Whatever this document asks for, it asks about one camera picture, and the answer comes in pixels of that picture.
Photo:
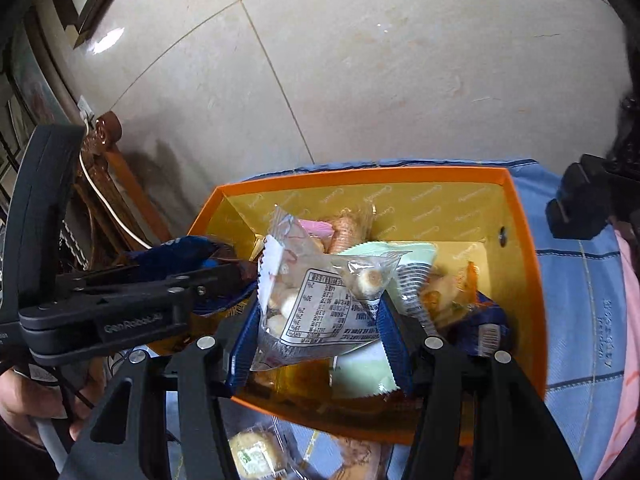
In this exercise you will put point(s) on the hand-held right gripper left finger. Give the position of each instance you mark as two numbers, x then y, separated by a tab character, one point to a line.
245	350

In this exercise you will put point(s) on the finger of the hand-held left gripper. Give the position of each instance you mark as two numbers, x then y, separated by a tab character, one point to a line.
225	285
150	275

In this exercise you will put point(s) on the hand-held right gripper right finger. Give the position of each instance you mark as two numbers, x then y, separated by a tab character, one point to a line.
395	345

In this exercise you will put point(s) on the large blue snack packet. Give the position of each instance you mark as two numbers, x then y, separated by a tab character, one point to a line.
165	252

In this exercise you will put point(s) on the clear round biscuit packet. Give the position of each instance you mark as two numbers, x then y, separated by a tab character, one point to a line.
295	227
310	310

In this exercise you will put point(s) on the orange cardboard box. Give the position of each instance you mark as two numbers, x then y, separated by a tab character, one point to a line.
520	280

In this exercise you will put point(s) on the person's left forearm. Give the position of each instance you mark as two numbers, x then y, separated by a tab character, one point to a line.
20	452

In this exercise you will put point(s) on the person's left hand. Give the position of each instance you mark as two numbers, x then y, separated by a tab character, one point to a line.
35	395

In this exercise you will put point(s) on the mint green snack packet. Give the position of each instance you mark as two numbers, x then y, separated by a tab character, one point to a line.
360	375

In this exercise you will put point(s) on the small blue snack packet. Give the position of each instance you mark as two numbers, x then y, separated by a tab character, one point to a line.
480	325

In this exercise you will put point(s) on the carved wooden chair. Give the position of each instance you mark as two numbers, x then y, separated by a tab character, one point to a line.
130	185

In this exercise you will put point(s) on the pink cracker packet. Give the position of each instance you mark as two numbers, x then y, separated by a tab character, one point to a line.
315	227

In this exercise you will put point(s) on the clear bread packet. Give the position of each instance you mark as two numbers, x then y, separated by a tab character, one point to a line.
357	460

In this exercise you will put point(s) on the green label rice cracker packet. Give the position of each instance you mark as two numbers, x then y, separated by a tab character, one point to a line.
347	232

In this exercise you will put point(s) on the blue checked tablecloth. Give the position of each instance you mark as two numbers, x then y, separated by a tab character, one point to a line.
575	310

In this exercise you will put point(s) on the framed picture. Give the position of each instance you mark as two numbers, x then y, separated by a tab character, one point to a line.
30	85

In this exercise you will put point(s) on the pink cloth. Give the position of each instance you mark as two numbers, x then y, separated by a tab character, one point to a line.
625	360

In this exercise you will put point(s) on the dark carved wooden furniture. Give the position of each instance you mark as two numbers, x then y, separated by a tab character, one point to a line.
585	200

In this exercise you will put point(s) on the white wall outlet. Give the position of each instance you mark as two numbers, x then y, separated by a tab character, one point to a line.
86	110

